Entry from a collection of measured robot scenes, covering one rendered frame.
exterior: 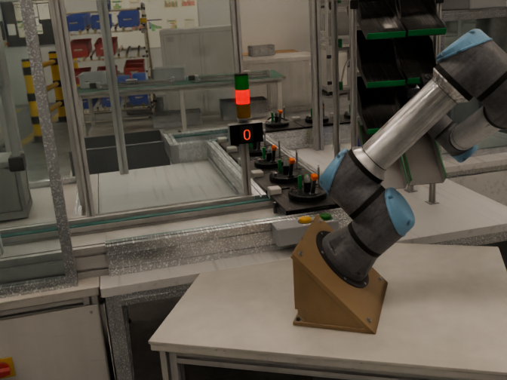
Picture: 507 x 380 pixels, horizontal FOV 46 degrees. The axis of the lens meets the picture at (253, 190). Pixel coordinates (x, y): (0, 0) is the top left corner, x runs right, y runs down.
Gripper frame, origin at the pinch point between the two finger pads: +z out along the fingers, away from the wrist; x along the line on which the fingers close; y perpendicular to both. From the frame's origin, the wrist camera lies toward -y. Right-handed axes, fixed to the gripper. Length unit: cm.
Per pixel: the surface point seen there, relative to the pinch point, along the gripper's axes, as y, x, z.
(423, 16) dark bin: -32.8, 5.5, -3.9
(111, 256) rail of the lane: 43, -106, -14
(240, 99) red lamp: -9, -62, 1
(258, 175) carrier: 12, -55, 39
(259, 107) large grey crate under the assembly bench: -154, -13, 527
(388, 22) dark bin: -30.2, -8.6, -7.5
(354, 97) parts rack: -7.2, -21.0, 2.7
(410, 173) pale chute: 21.5, -3.3, 4.8
